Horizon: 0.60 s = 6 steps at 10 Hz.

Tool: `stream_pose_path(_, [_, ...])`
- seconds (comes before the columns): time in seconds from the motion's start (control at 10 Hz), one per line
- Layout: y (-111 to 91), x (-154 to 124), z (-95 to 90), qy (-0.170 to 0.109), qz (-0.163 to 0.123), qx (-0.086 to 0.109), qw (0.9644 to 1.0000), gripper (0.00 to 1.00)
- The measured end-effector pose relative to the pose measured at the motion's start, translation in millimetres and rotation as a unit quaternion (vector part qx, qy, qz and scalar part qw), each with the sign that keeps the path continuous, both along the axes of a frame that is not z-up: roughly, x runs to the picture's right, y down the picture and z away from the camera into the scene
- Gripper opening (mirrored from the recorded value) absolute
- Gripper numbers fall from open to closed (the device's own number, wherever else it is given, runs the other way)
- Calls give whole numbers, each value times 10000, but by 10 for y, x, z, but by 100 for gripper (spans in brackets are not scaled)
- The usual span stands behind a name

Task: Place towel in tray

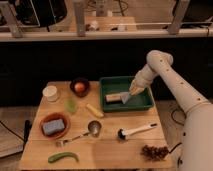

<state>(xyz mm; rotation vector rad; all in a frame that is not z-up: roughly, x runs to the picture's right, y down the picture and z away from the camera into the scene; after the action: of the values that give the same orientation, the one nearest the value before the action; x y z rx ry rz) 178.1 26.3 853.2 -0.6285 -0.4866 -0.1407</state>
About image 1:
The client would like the metal fork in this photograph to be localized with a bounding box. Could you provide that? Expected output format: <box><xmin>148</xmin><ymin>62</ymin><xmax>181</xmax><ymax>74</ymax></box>
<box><xmin>55</xmin><ymin>132</ymin><xmax>89</xmax><ymax>147</ymax></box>

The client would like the metal frame railing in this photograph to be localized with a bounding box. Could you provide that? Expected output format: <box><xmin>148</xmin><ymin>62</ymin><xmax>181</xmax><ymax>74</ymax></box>
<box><xmin>0</xmin><ymin>0</ymin><xmax>213</xmax><ymax>42</ymax></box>

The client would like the brown grape cluster toy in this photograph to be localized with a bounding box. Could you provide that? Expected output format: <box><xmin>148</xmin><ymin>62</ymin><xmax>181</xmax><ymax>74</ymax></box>
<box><xmin>141</xmin><ymin>145</ymin><xmax>169</xmax><ymax>161</ymax></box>

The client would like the yellow corn toy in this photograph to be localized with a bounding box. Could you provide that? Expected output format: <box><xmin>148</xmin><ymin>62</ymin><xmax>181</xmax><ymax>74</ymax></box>
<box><xmin>86</xmin><ymin>104</ymin><xmax>104</xmax><ymax>118</ymax></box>

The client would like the dark red bowl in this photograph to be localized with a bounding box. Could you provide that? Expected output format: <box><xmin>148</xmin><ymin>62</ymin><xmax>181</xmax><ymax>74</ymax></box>
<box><xmin>70</xmin><ymin>78</ymin><xmax>90</xmax><ymax>97</ymax></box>

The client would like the orange-brown plate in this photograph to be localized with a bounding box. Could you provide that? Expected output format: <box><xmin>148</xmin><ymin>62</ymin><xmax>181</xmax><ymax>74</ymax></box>
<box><xmin>39</xmin><ymin>113</ymin><xmax>71</xmax><ymax>139</ymax></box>

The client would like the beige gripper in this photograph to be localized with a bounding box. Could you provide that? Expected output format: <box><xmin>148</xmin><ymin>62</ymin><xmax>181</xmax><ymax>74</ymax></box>
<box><xmin>120</xmin><ymin>79</ymin><xmax>144</xmax><ymax>104</ymax></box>

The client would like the brown egg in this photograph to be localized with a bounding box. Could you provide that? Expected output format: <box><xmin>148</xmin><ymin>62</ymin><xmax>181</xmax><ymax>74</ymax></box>
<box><xmin>74</xmin><ymin>82</ymin><xmax>85</xmax><ymax>93</ymax></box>

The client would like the white-handled black brush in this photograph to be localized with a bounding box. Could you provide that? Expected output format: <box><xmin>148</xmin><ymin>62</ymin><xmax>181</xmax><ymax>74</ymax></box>
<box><xmin>117</xmin><ymin>123</ymin><xmax>157</xmax><ymax>140</ymax></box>

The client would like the white cylindrical cup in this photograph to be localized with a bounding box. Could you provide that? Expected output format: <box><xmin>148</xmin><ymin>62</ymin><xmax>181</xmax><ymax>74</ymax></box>
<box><xmin>42</xmin><ymin>85</ymin><xmax>59</xmax><ymax>102</ymax></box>

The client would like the black cable right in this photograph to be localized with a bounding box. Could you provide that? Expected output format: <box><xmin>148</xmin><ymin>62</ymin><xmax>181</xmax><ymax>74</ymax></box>
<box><xmin>170</xmin><ymin>107</ymin><xmax>188</xmax><ymax>128</ymax></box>

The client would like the wooden block in tray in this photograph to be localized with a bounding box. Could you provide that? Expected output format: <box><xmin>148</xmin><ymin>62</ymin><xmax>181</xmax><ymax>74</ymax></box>
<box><xmin>105</xmin><ymin>93</ymin><xmax>121</xmax><ymax>103</ymax></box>

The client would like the green pepper toy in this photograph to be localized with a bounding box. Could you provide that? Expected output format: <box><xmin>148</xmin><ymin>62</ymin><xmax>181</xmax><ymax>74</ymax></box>
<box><xmin>48</xmin><ymin>152</ymin><xmax>79</xmax><ymax>163</ymax></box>

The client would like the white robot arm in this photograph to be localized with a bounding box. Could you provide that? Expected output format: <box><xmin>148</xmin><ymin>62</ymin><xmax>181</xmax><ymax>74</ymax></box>
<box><xmin>129</xmin><ymin>50</ymin><xmax>213</xmax><ymax>171</ymax></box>

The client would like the green plastic tray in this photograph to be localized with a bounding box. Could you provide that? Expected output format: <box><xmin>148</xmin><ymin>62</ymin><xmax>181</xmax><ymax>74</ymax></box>
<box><xmin>99</xmin><ymin>76</ymin><xmax>154</xmax><ymax>112</ymax></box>

